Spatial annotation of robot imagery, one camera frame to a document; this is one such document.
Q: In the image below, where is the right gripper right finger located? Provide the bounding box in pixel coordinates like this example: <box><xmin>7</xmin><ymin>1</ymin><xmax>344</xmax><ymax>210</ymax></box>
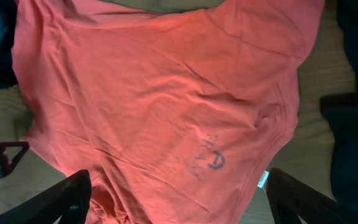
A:
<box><xmin>265</xmin><ymin>168</ymin><xmax>358</xmax><ymax>224</ymax></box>

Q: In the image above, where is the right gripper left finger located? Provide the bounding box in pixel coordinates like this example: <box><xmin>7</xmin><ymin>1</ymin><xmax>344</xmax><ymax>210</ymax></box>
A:
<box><xmin>0</xmin><ymin>169</ymin><xmax>92</xmax><ymax>224</ymax></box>

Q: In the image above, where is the red printed t-shirt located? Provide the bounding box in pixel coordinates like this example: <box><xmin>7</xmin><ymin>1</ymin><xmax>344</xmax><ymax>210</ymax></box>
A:
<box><xmin>12</xmin><ymin>0</ymin><xmax>324</xmax><ymax>223</ymax></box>

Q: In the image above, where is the black garment with white logo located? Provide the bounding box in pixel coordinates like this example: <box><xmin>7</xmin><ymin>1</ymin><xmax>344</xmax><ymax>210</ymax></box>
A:
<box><xmin>320</xmin><ymin>0</ymin><xmax>358</xmax><ymax>223</ymax></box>

